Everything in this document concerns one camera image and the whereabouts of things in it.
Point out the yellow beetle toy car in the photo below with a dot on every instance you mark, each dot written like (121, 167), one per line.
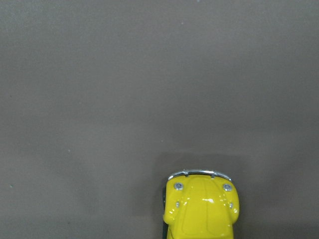
(199, 204)

